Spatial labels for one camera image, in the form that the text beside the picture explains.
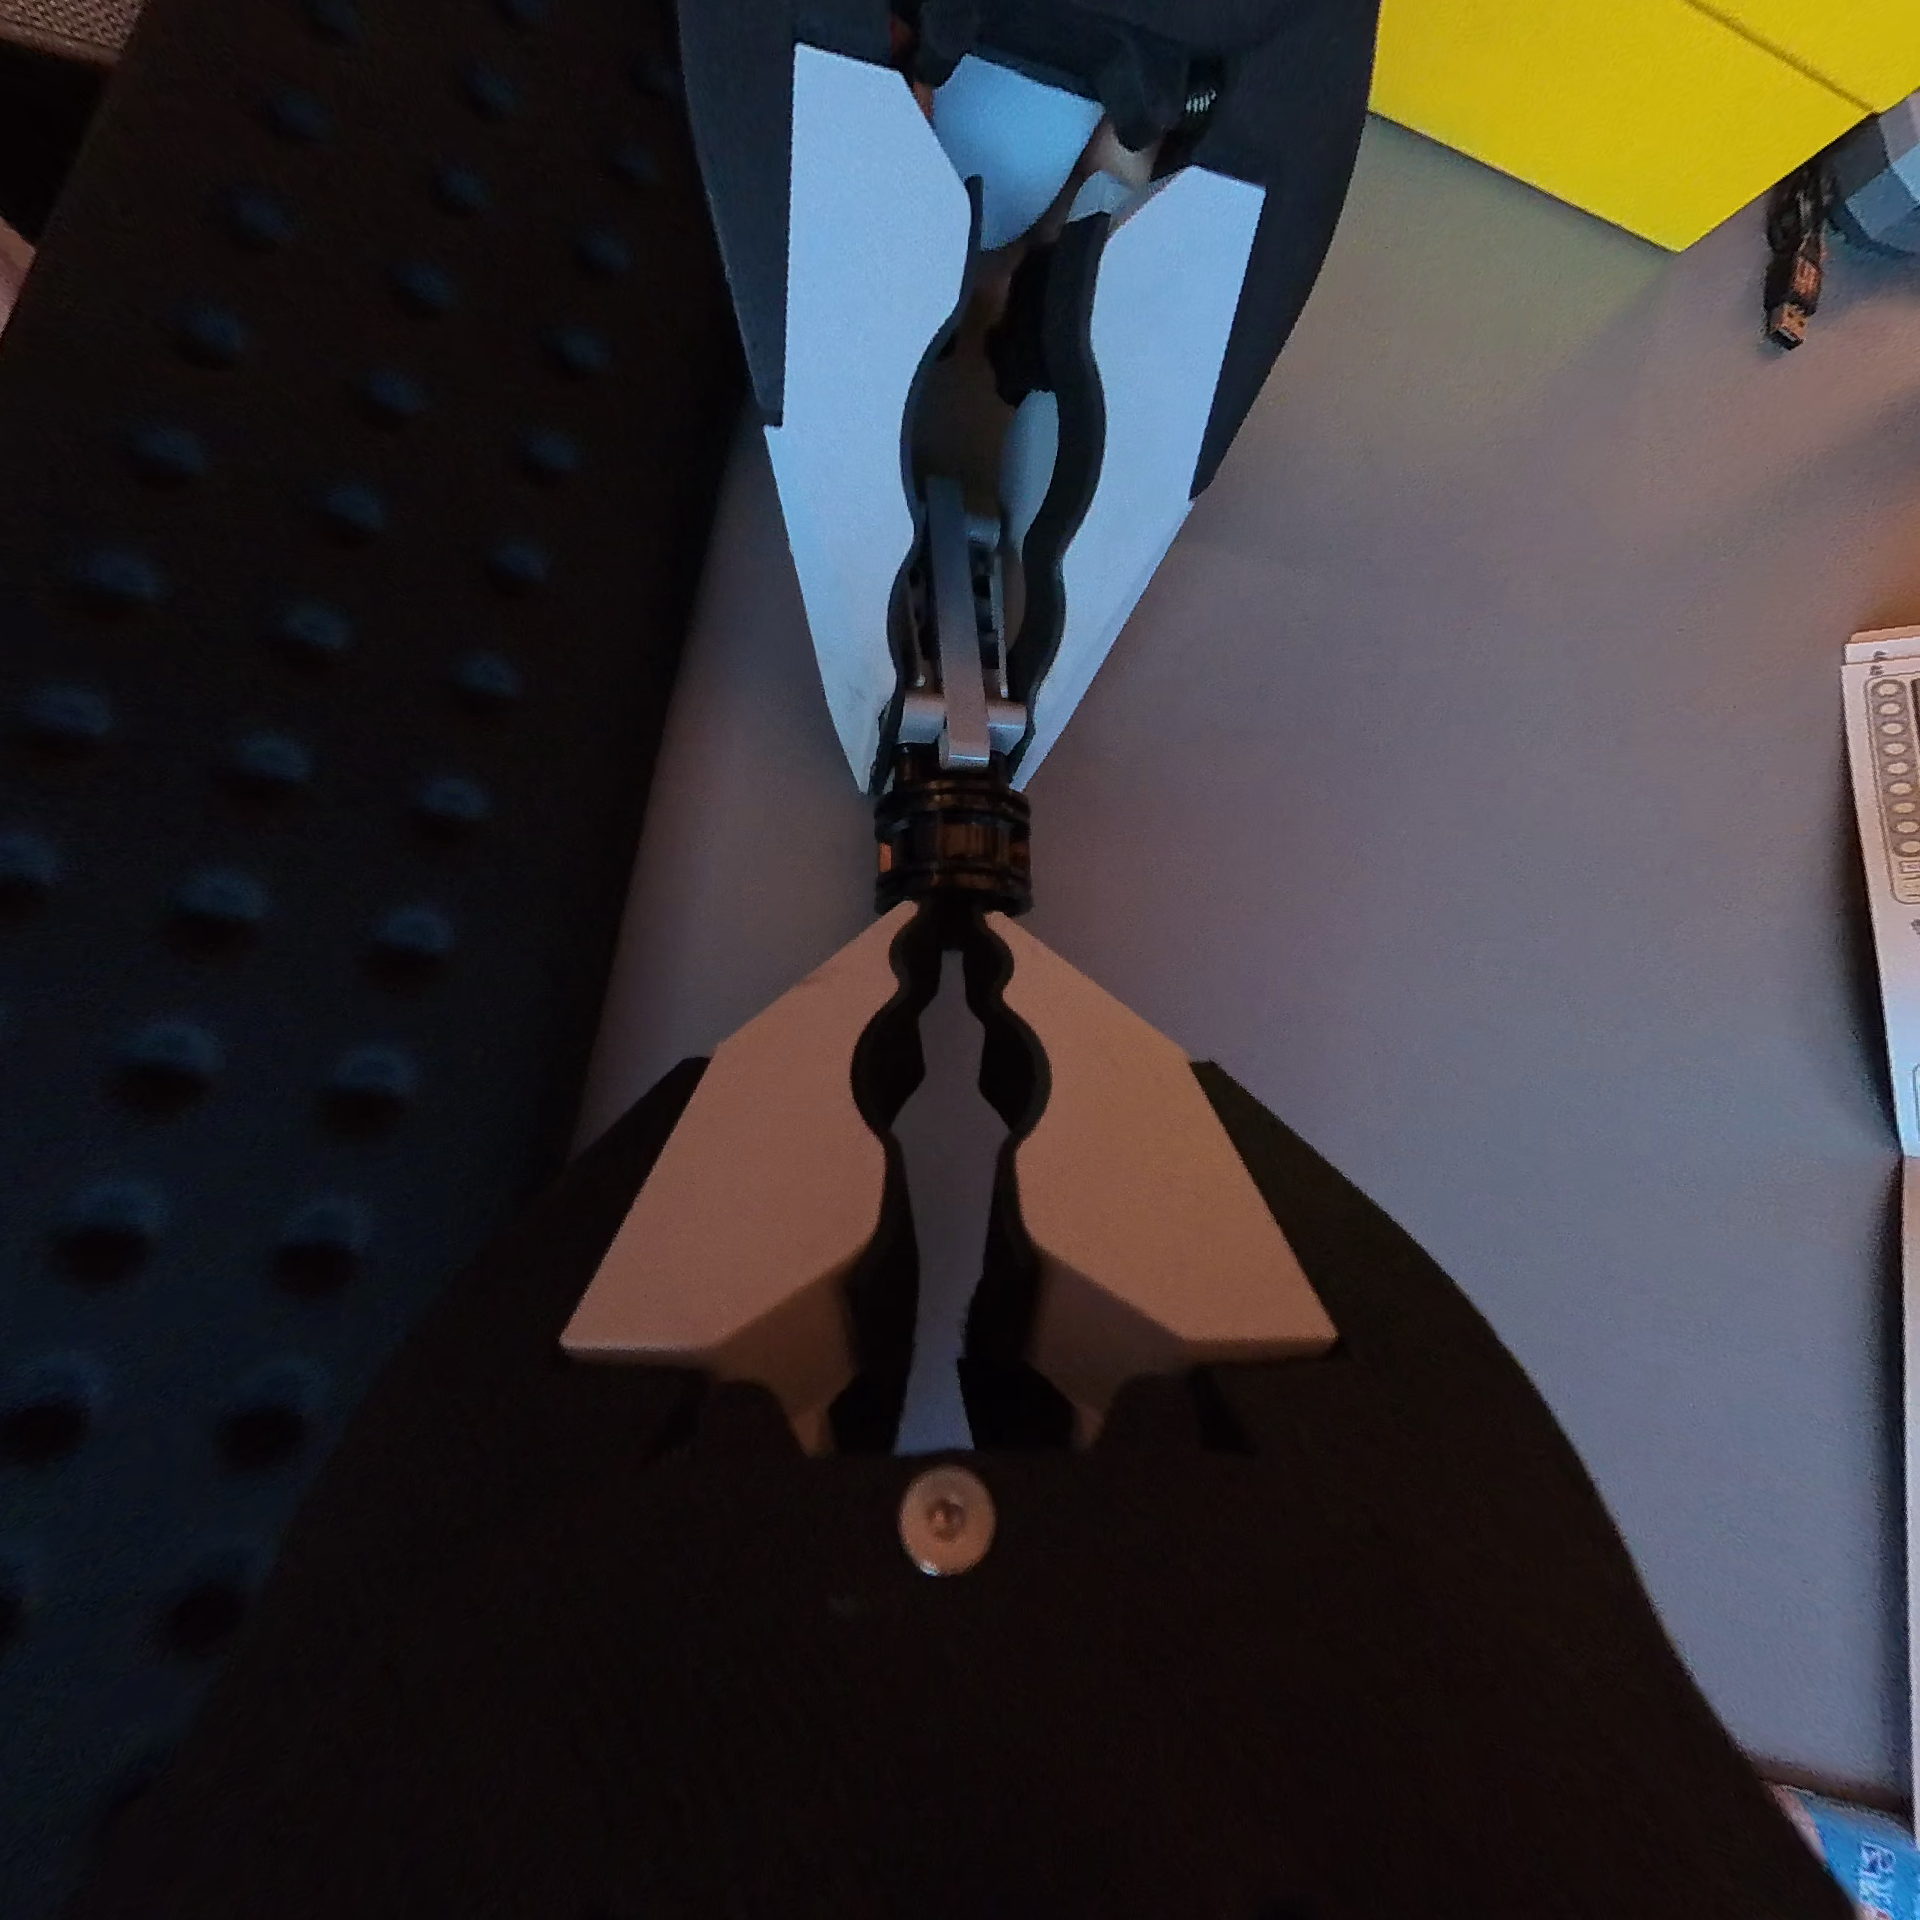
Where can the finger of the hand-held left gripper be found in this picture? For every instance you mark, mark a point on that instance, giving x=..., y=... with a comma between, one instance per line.
x=1162, y=421
x=840, y=375

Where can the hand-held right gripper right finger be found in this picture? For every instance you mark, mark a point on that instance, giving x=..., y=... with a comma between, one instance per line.
x=1155, y=1200

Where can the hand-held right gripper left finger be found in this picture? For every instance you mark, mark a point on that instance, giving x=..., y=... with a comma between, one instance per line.
x=720, y=1200

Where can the grey toy brick assembly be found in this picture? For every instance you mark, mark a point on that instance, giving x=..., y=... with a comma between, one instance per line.
x=961, y=630

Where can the black toy wheel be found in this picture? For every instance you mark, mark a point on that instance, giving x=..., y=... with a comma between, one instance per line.
x=954, y=849

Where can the grey desk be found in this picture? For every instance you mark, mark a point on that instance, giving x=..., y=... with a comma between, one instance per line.
x=1425, y=750

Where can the yellow cardboard box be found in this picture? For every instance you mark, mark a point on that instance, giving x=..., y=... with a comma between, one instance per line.
x=1620, y=106

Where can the grey faceted object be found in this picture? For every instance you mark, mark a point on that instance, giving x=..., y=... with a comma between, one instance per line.
x=1882, y=189

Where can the black perforated panel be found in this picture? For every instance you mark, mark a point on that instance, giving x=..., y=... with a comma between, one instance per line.
x=299, y=750

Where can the white printed paper sheet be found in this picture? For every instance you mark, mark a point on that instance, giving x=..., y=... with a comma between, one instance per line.
x=1892, y=779

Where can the pale pink cloth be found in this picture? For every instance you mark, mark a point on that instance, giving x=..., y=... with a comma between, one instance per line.
x=11, y=277

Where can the blue illustrated booklet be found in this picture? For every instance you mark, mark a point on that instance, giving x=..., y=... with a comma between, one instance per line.
x=1868, y=1869

